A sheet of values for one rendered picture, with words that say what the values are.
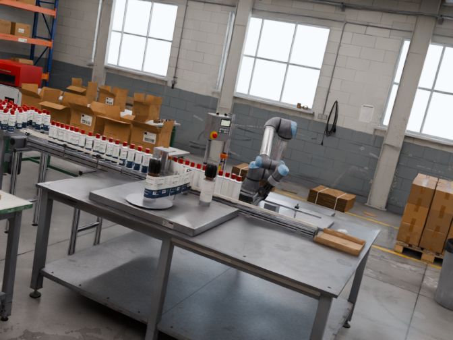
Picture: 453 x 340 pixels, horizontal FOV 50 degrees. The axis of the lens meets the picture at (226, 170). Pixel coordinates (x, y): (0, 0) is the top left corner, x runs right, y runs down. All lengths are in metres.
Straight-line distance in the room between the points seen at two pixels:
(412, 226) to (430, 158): 2.36
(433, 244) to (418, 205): 0.51
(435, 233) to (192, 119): 5.42
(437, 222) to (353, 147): 2.81
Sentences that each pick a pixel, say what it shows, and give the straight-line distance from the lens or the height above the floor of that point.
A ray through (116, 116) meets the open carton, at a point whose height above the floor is 1.03.
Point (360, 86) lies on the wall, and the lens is 8.80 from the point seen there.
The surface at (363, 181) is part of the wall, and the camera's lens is 8.84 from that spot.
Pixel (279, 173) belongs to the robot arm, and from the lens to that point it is 3.42.
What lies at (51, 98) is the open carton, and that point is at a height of 1.05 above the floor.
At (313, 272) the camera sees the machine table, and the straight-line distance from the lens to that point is 2.83.
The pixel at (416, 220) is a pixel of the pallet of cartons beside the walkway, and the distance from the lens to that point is 6.51.
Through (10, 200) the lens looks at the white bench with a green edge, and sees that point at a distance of 3.27.
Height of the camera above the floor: 1.84
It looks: 12 degrees down
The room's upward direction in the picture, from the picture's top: 11 degrees clockwise
